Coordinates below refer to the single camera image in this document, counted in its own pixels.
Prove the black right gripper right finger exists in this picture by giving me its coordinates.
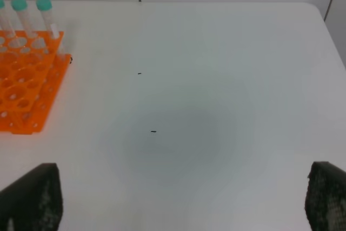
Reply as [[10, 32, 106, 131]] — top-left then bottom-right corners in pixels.
[[304, 161, 345, 231]]

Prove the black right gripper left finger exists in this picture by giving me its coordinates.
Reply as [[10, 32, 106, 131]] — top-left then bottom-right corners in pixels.
[[1, 163, 63, 230]]

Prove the orange test tube rack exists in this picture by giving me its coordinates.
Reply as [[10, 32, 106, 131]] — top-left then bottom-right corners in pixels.
[[1, 30, 71, 134]]

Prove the row tube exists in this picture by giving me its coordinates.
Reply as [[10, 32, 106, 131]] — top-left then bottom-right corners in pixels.
[[0, 0, 16, 39], [36, 0, 60, 40], [11, 0, 37, 39]]

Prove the back row tube far right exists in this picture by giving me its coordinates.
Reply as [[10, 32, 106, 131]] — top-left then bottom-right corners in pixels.
[[36, 0, 60, 40]]

